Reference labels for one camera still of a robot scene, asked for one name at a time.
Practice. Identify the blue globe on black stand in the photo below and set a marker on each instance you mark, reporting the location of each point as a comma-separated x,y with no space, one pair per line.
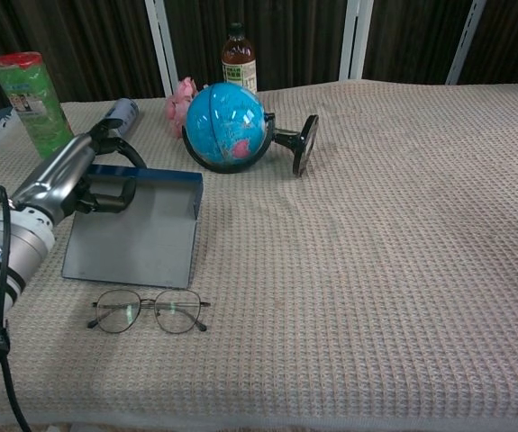
222,121

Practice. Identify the pink artificial flower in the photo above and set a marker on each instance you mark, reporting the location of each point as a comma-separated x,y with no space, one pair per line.
177,105

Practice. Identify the green canister with red lid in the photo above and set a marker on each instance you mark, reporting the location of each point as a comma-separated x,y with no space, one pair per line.
33,103

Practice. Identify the beige waffle-weave tablecloth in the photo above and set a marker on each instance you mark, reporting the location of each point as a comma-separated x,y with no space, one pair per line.
375,247

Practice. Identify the thin metal eyeglasses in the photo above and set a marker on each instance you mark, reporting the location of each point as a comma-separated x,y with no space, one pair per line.
175,310

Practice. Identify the silver blue drink can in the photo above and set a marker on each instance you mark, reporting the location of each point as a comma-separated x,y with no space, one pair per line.
128,114

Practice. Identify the white screen frame post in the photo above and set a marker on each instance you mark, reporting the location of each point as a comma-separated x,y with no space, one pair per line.
466,42
161,45
355,40

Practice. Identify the brown tea bottle green label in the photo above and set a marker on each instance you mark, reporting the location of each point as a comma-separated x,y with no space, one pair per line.
238,58

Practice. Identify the blue card box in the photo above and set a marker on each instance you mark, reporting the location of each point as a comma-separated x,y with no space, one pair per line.
141,243

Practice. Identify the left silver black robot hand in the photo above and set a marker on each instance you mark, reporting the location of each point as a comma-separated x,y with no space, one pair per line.
60,171

